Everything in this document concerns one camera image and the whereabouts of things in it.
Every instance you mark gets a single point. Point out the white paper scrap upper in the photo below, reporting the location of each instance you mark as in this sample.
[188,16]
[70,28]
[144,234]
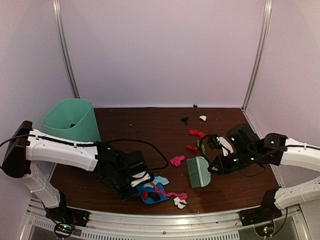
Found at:
[179,203]

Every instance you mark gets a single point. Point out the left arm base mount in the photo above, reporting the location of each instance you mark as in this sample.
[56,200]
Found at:
[64,214]

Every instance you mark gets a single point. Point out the red scrap upper centre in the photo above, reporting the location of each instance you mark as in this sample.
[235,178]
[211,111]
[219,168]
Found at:
[192,148]

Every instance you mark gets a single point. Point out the pink paper scrap middle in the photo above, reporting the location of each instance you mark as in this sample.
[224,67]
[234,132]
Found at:
[177,160]

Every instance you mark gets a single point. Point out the blue plastic dustpan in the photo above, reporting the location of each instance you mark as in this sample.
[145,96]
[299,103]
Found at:
[150,201]

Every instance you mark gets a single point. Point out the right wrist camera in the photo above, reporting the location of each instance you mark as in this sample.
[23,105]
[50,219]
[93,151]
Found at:
[225,145]

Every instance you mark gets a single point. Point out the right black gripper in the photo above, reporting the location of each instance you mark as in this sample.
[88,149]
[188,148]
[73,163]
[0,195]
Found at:
[223,169]

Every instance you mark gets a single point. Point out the aluminium corner post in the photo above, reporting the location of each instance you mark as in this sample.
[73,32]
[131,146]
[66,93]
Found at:
[64,48]
[265,25]

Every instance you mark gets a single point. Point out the mint green hand brush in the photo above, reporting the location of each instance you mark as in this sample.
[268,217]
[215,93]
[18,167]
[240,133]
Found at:
[199,176]

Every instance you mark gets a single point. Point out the right aluminium corner post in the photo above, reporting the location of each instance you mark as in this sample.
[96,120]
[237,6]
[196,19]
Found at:
[265,25]

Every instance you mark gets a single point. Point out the left aluminium corner post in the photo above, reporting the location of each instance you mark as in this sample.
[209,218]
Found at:
[64,48]

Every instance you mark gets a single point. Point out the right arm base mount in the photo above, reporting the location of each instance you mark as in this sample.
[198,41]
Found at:
[267,210]

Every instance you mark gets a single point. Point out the pink paper scrap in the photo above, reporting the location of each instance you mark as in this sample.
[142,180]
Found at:
[181,196]
[177,160]

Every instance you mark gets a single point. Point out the aluminium front frame rail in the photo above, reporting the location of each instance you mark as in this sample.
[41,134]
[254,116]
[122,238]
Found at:
[223,225]

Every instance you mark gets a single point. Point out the small red paper scrap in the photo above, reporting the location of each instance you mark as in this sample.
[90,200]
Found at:
[145,195]

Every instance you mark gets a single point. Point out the white scrap far back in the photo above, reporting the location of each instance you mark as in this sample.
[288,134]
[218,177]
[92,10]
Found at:
[203,117]

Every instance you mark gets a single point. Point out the pink scrap upper small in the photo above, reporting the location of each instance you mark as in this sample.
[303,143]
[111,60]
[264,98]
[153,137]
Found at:
[161,191]

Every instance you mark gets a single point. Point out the black scrap far back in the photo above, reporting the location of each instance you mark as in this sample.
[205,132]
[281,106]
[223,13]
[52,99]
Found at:
[185,120]

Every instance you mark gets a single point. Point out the green plastic trash bin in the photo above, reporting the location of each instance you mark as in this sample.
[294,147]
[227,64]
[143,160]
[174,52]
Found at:
[72,111]

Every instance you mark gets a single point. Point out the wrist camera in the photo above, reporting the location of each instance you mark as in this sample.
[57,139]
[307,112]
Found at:
[225,145]
[141,178]

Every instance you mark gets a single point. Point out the light blue scrap upper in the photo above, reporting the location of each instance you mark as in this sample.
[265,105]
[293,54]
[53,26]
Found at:
[157,180]

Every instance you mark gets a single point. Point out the black scrap upper centre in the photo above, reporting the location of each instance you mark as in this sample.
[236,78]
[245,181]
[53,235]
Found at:
[154,196]

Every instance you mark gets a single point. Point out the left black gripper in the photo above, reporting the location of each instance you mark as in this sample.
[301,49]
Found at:
[125,196]

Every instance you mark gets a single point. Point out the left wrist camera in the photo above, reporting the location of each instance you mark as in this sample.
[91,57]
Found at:
[141,178]

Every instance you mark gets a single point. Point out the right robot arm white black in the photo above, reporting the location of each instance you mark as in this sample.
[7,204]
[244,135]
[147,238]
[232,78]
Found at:
[274,149]

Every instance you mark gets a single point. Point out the pink paper scrap left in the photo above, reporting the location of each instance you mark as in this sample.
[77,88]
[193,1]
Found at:
[181,196]

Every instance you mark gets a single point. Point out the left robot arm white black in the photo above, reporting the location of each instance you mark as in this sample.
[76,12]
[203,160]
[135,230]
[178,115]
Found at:
[28,145]

